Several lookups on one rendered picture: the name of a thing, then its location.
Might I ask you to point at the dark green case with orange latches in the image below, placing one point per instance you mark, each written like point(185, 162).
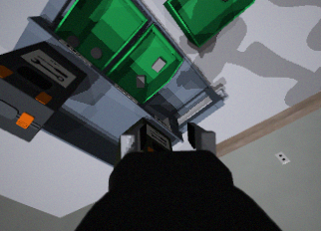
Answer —
point(156, 140)

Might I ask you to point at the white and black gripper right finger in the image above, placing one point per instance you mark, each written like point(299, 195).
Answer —
point(201, 139)

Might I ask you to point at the green bin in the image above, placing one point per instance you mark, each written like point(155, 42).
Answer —
point(138, 61)
point(204, 18)
point(106, 24)

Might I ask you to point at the black tool case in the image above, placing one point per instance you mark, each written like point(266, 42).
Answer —
point(35, 81)

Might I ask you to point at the grey metal shelf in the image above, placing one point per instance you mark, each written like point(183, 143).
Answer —
point(92, 119)

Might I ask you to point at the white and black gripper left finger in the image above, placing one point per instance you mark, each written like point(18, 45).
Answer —
point(135, 140)

